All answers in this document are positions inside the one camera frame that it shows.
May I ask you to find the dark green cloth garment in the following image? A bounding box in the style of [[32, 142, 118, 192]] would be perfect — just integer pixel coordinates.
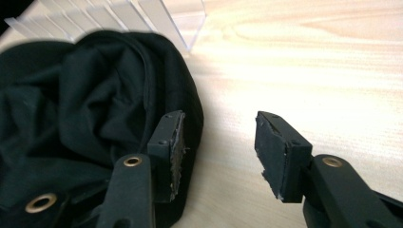
[[0, 29, 204, 228]]

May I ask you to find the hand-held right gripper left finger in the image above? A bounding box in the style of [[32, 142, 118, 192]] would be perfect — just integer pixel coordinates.
[[96, 109, 187, 228]]

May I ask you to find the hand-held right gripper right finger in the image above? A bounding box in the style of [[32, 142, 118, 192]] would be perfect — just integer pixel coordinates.
[[254, 110, 403, 228]]

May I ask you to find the clear acrylic slotted rack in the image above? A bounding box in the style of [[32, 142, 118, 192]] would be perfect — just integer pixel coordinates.
[[3, 0, 207, 52]]

